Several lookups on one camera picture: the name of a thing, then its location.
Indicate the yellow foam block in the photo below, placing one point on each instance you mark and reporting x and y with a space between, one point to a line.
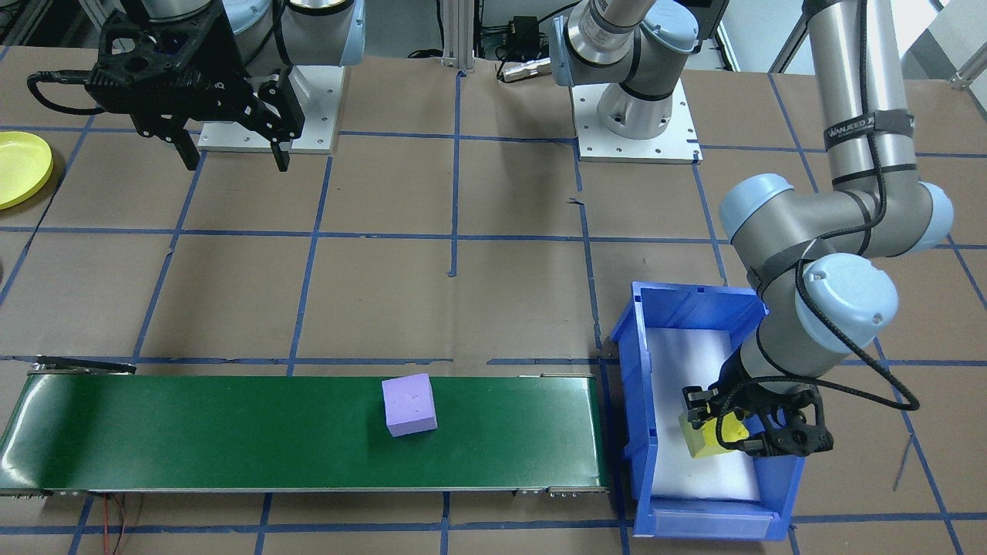
705 443

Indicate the purple foam block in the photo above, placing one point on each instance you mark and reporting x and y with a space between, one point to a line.
409 405

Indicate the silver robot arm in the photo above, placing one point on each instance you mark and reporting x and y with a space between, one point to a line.
316 35
856 85

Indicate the yellow plate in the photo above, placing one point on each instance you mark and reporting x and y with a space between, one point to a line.
23 169

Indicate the blue plastic bin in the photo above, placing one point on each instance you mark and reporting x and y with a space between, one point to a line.
640 432

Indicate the silver cylindrical connector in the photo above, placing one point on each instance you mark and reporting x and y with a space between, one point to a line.
524 71

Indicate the black power supply box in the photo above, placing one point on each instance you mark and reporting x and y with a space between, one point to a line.
524 32

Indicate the green conveyor belt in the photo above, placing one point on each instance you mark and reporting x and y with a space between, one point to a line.
231 432

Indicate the white square base plate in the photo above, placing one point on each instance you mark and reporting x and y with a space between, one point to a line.
671 142
316 116

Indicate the aluminium extrusion post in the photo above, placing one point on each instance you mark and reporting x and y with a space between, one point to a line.
463 35

